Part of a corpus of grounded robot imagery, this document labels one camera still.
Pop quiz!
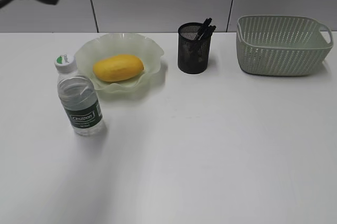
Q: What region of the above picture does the yellow mango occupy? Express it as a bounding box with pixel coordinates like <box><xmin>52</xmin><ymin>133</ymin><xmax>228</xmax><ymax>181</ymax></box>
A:
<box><xmin>93</xmin><ymin>54</ymin><xmax>144</xmax><ymax>82</ymax></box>

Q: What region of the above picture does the black marker pen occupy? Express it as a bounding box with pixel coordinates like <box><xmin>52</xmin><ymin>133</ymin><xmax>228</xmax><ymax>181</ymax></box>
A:
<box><xmin>195</xmin><ymin>18</ymin><xmax>212</xmax><ymax>40</ymax></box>
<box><xmin>199</xmin><ymin>25</ymin><xmax>216</xmax><ymax>40</ymax></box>

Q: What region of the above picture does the clear water bottle green label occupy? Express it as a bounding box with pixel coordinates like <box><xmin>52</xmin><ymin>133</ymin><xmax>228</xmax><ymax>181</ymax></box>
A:
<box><xmin>54</xmin><ymin>54</ymin><xmax>104</xmax><ymax>136</ymax></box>

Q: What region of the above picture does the black mesh pen holder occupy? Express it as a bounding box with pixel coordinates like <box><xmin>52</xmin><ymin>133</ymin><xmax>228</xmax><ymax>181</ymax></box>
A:
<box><xmin>177</xmin><ymin>22</ymin><xmax>211</xmax><ymax>74</ymax></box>

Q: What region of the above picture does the pale green wavy plate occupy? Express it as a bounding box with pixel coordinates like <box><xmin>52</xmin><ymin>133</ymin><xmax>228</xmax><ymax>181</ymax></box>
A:
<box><xmin>75</xmin><ymin>33</ymin><xmax>164</xmax><ymax>94</ymax></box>

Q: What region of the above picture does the pale green woven basket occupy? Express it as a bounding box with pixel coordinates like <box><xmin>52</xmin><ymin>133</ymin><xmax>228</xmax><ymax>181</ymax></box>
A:
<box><xmin>236</xmin><ymin>15</ymin><xmax>334</xmax><ymax>77</ymax></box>

